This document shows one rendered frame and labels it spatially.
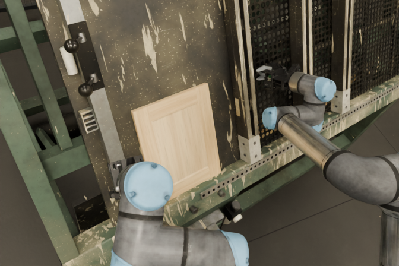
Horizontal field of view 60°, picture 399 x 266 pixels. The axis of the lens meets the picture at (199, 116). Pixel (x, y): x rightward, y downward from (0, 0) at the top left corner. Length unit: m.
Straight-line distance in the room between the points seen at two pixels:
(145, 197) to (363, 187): 0.54
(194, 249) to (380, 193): 0.49
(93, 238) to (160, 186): 0.83
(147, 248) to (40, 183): 0.62
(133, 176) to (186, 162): 0.83
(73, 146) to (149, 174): 0.70
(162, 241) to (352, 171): 0.51
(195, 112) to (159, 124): 0.15
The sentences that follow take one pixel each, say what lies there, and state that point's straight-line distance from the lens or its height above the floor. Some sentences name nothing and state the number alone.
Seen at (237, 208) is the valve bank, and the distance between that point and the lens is 1.55.
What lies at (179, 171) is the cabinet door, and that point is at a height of 0.97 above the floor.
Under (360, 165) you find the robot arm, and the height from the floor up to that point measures 1.53.
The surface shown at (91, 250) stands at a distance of 1.32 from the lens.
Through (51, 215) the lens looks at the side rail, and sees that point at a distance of 1.20.
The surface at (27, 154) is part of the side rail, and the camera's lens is 1.09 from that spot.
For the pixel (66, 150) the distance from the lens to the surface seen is 1.21.
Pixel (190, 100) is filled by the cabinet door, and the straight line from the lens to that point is 1.27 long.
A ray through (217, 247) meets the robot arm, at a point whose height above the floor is 1.62.
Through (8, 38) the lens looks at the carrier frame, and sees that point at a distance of 2.13.
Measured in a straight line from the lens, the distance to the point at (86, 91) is 0.95.
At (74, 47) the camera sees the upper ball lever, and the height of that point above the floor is 1.54.
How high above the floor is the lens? 2.17
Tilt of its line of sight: 52 degrees down
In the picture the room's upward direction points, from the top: 17 degrees clockwise
